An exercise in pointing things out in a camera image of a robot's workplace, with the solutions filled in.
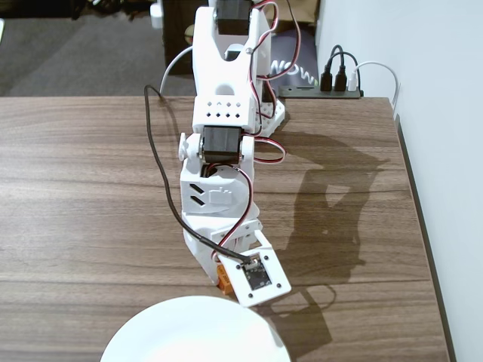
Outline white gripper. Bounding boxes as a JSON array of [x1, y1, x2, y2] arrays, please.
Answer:
[[182, 202, 264, 290]]

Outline orange lego block black print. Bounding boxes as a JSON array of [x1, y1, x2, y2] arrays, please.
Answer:
[[215, 262, 234, 296]]

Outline white round plate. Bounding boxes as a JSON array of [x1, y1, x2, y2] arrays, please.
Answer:
[[100, 296, 292, 362]]

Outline black power strip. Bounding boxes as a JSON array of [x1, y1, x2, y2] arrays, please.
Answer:
[[278, 84, 365, 100]]

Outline black box with round sticker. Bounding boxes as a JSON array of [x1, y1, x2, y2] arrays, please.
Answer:
[[162, 0, 197, 76]]

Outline white power adapter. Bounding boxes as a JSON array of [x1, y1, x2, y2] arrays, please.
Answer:
[[149, 2, 164, 30]]

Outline black camera cable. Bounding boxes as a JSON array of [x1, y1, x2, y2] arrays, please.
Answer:
[[144, 84, 258, 265]]

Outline red black white servo wire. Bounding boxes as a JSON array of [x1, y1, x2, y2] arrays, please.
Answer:
[[241, 130, 288, 165], [212, 165, 254, 265], [247, 0, 303, 114]]

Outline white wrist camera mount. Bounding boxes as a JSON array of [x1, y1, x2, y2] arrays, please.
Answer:
[[218, 230, 292, 307]]

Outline white cable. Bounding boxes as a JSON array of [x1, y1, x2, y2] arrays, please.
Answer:
[[159, 46, 194, 95]]

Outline black plug with cable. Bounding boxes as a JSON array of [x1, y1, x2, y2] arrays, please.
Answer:
[[319, 44, 346, 92], [334, 52, 360, 92]]

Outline white plug with cable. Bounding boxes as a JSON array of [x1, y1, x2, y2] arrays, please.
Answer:
[[347, 60, 401, 118]]

